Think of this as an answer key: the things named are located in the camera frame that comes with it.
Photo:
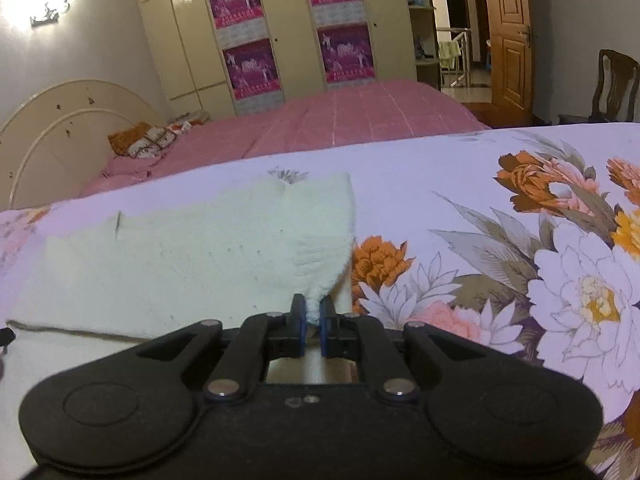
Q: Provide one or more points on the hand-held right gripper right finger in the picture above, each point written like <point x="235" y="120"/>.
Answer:
<point x="324" y="325"/>

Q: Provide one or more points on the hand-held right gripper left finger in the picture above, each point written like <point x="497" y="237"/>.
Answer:
<point x="298" y="322"/>

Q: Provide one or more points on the light green towel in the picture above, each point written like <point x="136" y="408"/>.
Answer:
<point x="175" y="260"/>

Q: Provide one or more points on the floral bed sheet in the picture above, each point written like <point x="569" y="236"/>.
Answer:
<point x="425" y="185"/>

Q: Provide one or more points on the light patterned pillow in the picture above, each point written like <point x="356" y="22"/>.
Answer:
<point x="187" y="121"/>

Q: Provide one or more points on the orange patterned pillow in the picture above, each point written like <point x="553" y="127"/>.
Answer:
<point x="132" y="140"/>

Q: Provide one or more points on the green cloth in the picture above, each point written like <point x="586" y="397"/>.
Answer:
<point x="449" y="54"/>

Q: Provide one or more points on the metal stair railing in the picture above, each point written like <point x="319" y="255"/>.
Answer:
<point x="462" y="55"/>

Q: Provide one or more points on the cream wardrobe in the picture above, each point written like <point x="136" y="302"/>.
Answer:
<point x="185" y="35"/>

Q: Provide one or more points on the cream curved headboard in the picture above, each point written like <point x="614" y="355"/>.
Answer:
<point x="50" y="135"/>

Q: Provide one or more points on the cream open shelf unit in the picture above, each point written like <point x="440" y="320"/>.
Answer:
<point x="422" y="25"/>

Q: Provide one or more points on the brown wooden door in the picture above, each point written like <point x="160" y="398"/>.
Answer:
<point x="507" y="60"/>

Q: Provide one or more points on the dark wooden chair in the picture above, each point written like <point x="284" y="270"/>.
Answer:
<point x="612" y="85"/>

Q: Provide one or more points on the wall lamp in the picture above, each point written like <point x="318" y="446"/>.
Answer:
<point x="47" y="19"/>

